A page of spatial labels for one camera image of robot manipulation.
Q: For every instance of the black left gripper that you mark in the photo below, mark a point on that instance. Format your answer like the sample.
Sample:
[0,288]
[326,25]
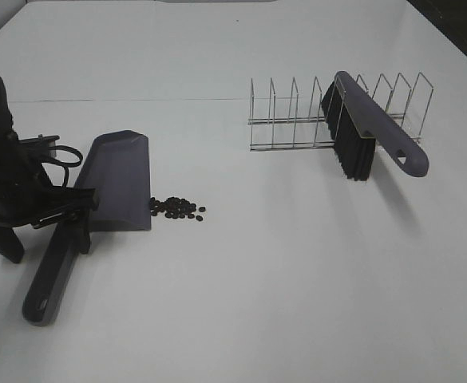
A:
[33,190]

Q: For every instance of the grey plastic dustpan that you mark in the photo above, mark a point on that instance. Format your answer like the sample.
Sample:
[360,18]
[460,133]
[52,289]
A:
[118,167]

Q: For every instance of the pile of coffee beans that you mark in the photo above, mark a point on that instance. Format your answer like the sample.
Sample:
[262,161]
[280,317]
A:
[176,208]

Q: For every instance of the grey hand brush black bristles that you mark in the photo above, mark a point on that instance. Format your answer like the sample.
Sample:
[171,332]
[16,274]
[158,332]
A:
[357,123]

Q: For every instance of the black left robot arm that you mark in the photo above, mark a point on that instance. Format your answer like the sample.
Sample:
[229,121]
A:
[34,190]

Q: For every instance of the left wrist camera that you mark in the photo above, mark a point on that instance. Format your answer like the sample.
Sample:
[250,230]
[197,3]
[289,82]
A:
[40,145]

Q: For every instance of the chrome wire dish rack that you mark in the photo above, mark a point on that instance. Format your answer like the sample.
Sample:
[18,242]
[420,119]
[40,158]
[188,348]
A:
[297,121]

